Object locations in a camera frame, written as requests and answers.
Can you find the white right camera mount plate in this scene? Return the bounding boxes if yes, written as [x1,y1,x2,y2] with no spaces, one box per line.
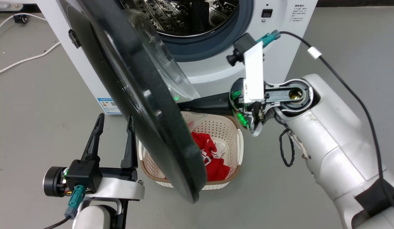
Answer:
[243,41,265,104]

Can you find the right gripper green lights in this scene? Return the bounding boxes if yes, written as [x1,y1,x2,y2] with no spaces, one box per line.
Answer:
[177,78,271,137]

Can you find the dark round washing machine door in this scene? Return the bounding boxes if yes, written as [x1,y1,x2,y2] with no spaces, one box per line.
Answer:
[66,0,208,204]

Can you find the steel washing machine drum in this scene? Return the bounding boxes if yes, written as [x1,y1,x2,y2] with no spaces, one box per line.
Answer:
[120,0,240,37]

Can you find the small white cloth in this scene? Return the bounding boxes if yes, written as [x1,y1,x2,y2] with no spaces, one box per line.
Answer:
[212,141,230,160]

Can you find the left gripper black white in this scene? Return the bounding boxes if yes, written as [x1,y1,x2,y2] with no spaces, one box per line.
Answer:
[43,113,145,201]

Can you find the red garment with white print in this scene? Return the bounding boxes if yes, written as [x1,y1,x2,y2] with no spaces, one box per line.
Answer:
[164,131,231,182]

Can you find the white plastic laundry basket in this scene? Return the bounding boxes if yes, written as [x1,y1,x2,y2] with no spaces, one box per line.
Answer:
[138,111,244,191]

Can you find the thin black looped cable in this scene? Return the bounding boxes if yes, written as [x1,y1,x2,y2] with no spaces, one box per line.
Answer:
[279,127,295,168]

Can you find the blue energy label sticker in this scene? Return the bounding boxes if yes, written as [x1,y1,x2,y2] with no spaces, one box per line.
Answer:
[97,97,121,115]

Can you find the grey-blue rubber door gasket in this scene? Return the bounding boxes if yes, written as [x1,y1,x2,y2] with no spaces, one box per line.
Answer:
[157,0,255,63]

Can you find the white front-load washing machine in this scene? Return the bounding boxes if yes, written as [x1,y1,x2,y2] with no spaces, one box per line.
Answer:
[36,0,318,115]

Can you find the black cable with teal plug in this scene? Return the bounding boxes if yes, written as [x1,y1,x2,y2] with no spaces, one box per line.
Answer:
[42,184,87,229]
[257,30,394,217]

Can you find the white floor cable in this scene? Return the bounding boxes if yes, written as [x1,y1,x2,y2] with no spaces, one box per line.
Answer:
[0,13,47,36]
[0,41,61,77]

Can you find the grey platform edge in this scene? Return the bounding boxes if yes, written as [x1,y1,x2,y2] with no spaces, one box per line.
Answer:
[0,3,24,12]

